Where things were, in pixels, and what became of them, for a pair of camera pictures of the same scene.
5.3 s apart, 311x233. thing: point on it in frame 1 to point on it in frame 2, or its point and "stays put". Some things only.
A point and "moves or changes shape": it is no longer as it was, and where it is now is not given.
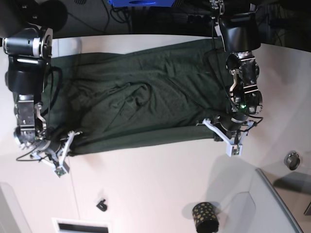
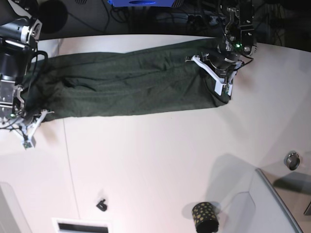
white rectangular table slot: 73,225 stays put
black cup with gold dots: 205,216 stays put
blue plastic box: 125,3 stays put
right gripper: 232,131 to 223,70
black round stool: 52,14 stays put
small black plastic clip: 101,206 stays put
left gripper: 45,152 to 26,127
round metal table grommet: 292,159 stays put
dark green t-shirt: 119,96 moves or changes shape
